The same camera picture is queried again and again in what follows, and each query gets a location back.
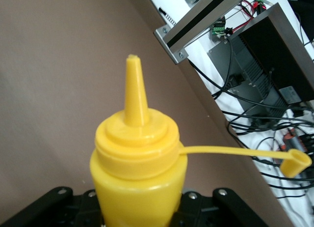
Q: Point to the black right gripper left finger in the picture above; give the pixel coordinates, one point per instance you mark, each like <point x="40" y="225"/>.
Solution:
<point x="49" y="209"/>

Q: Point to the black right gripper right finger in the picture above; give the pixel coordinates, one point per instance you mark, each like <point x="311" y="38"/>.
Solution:
<point x="216" y="212"/>

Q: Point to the yellow squeeze bottle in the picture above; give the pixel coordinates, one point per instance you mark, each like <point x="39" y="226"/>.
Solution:
<point x="137" y="187"/>

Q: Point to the grey ribbed power supply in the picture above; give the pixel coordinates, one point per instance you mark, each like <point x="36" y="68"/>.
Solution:
<point x="255" y="74"/>

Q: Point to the white lower shelf board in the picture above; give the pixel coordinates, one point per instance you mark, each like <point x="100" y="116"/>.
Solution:
<point x="203" y="57"/>

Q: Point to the black box with label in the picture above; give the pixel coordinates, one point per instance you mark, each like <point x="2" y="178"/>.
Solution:
<point x="277" y="47"/>

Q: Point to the green terminal circuit board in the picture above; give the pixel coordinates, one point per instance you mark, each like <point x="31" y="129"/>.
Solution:
<point x="218" y="28"/>

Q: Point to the aluminium frame post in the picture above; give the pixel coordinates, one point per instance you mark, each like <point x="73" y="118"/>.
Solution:
<point x="171" y="44"/>

